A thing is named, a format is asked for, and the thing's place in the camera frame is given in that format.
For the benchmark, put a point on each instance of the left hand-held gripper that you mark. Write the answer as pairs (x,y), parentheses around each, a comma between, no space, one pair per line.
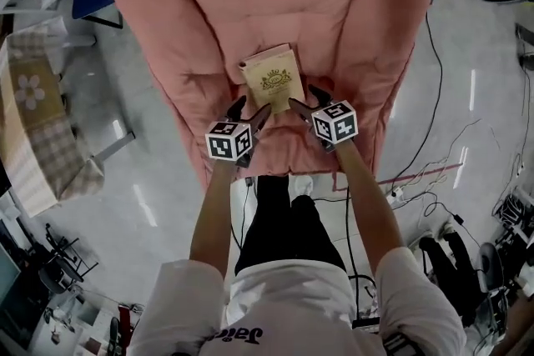
(227,139)

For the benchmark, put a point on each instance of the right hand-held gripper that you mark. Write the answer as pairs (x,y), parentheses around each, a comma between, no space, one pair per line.
(334,121)

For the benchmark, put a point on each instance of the beige hardcover book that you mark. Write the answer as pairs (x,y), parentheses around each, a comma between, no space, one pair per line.
(271,75)

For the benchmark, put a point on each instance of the person's right forearm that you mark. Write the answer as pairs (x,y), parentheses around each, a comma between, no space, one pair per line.
(367,204)

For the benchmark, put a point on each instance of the person's left forearm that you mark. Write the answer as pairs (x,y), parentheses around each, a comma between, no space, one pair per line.
(217,212)

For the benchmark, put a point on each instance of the person's white shoe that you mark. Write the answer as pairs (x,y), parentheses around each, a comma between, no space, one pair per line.
(301,184)

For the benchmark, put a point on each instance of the white power strip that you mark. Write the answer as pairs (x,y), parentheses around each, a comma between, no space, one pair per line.
(396,195)

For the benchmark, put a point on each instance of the red floor tape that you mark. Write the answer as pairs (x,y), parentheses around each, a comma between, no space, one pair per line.
(417,173)

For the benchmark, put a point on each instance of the person's black trousers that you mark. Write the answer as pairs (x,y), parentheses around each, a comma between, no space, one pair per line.
(292,237)

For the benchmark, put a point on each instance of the person's white shirt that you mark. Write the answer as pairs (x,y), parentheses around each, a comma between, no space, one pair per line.
(292,304)

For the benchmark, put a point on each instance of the checkered cloth covered box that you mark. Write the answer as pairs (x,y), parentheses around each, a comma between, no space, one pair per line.
(37,125)

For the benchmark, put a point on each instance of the black waist device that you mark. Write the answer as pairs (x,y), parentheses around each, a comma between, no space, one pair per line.
(366,325)

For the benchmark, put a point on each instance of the grey office chair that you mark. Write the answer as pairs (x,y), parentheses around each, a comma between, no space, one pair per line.
(491,267)

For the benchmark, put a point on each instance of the black metal frame chair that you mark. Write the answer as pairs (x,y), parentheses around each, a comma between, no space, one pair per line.
(62,258)

